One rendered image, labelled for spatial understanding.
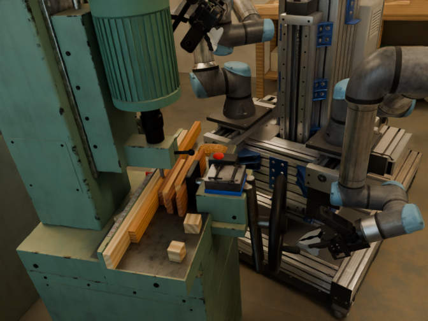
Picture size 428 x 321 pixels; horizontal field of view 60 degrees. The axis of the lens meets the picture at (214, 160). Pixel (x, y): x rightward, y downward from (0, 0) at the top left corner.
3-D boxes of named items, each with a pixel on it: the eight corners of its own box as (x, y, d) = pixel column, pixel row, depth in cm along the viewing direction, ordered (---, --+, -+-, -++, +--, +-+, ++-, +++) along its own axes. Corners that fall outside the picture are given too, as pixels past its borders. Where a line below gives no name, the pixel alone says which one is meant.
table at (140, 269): (228, 306, 83) (227, 288, 79) (106, 285, 90) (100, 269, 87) (263, 160, 131) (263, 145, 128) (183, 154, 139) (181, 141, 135)
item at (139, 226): (137, 243, 93) (135, 231, 91) (130, 242, 93) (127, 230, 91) (201, 130, 141) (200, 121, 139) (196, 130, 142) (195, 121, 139)
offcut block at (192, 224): (188, 222, 98) (186, 213, 96) (202, 223, 97) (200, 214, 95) (185, 233, 95) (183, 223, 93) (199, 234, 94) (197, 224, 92)
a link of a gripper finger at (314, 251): (302, 262, 116) (329, 255, 111) (293, 249, 114) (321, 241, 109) (302, 255, 118) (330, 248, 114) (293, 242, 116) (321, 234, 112)
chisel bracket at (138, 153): (172, 174, 102) (168, 148, 98) (127, 171, 106) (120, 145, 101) (181, 160, 108) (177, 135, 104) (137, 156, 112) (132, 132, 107)
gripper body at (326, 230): (332, 261, 111) (372, 251, 105) (319, 241, 108) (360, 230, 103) (332, 243, 117) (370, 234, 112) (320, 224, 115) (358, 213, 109)
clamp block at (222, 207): (245, 226, 99) (244, 200, 94) (197, 220, 103) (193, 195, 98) (253, 192, 111) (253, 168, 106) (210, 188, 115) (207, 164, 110)
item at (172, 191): (173, 214, 101) (171, 199, 98) (167, 213, 102) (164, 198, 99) (197, 165, 121) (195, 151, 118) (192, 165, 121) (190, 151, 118)
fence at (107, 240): (107, 269, 87) (101, 252, 84) (100, 267, 87) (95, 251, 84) (184, 141, 135) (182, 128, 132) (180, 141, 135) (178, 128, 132)
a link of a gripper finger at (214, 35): (222, 36, 94) (213, 16, 100) (209, 54, 98) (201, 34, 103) (232, 41, 96) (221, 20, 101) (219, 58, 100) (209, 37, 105)
